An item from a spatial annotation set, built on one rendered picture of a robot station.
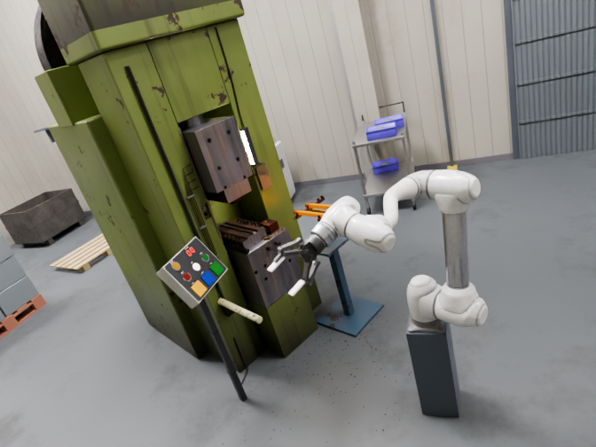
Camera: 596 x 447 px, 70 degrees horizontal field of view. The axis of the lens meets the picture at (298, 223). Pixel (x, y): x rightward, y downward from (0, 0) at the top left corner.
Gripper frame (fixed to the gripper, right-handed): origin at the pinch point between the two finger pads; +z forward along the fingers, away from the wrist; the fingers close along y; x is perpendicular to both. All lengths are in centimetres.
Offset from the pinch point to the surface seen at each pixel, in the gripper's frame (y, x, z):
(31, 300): 51, 443, 148
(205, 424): 111, 120, 77
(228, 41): -59, 143, -106
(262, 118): -6, 147, -96
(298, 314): 118, 130, -19
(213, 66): -53, 141, -86
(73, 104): -84, 196, -14
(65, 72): -101, 196, -24
